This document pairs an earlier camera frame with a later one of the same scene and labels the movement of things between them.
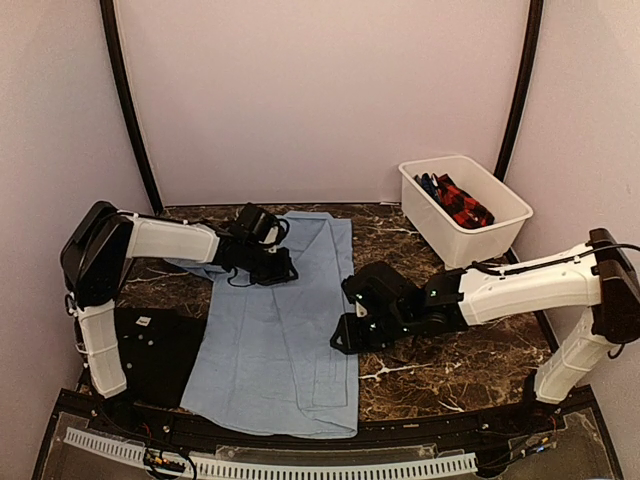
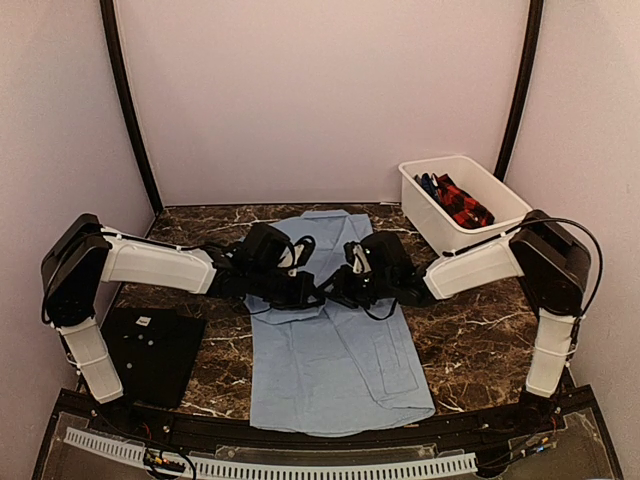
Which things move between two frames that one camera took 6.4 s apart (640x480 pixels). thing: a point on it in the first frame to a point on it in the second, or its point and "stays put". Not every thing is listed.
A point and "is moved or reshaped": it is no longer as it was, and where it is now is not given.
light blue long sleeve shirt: x=281 y=358 is moved or reshaped
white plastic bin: x=462 y=209 stays put
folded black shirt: x=158 y=349 stays put
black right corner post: x=535 y=22 stays put
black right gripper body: x=389 y=327 to x=362 y=291
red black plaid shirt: x=462 y=205 stays put
